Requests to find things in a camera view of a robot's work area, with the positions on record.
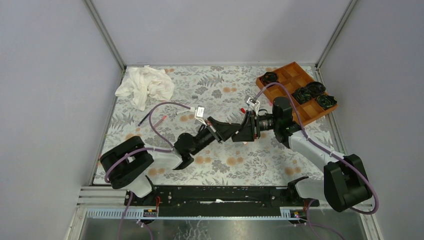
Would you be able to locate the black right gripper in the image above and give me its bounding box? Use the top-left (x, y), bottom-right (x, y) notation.
top-left (231, 110), bottom-right (280, 143)

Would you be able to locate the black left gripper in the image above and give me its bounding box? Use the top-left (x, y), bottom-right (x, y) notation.
top-left (189, 116), bottom-right (240, 157)

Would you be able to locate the pink pen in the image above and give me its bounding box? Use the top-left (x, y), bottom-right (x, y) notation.
top-left (153, 115), bottom-right (167, 128)

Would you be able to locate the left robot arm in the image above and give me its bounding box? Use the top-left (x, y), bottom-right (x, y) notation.
top-left (99, 117), bottom-right (247, 206)

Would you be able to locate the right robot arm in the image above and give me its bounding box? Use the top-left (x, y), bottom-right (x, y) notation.
top-left (231, 96), bottom-right (378, 212)

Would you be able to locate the black pen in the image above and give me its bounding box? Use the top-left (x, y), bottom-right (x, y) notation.
top-left (137, 112), bottom-right (151, 127)

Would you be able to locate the floral patterned mat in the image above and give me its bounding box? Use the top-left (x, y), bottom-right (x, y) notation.
top-left (102, 66), bottom-right (323, 186)

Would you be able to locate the orange compartment tray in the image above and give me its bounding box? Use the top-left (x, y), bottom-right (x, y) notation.
top-left (255, 62), bottom-right (338, 125)

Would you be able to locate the white crumpled cloth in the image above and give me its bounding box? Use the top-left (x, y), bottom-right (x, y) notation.
top-left (114, 65), bottom-right (175, 111)

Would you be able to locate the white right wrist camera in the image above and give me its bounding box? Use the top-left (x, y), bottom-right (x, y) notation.
top-left (244, 96), bottom-right (260, 115)

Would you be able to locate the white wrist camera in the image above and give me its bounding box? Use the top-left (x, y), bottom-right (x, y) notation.
top-left (189, 105), bottom-right (207, 125)
top-left (244, 96), bottom-right (260, 115)

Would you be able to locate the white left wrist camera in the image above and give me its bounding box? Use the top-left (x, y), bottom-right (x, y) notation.
top-left (189, 105), bottom-right (207, 125)

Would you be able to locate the black green cable coil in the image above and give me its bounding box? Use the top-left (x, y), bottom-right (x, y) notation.
top-left (315, 93), bottom-right (338, 110)

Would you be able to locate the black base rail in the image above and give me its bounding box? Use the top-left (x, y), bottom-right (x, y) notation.
top-left (124, 185), bottom-right (308, 217)

